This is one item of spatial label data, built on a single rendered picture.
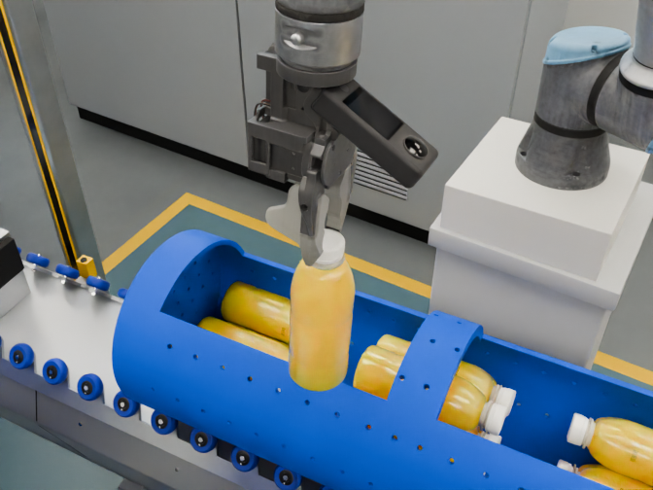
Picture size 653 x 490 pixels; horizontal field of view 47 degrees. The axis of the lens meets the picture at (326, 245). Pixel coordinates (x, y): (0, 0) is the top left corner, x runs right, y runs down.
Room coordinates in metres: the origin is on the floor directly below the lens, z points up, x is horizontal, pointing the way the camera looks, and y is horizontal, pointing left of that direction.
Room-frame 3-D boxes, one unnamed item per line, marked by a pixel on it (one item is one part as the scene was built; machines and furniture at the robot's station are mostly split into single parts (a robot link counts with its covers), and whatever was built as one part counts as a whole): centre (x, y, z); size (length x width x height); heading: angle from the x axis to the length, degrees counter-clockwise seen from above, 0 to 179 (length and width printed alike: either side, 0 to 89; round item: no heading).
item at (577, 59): (1.03, -0.40, 1.40); 0.13 x 0.12 x 0.14; 36
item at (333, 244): (0.58, 0.00, 1.45); 0.04 x 0.04 x 0.02
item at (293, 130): (0.60, 0.02, 1.59); 0.09 x 0.08 x 0.12; 64
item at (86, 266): (1.09, 0.50, 0.92); 0.08 x 0.03 x 0.05; 154
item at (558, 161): (1.03, -0.39, 1.29); 0.15 x 0.15 x 0.10
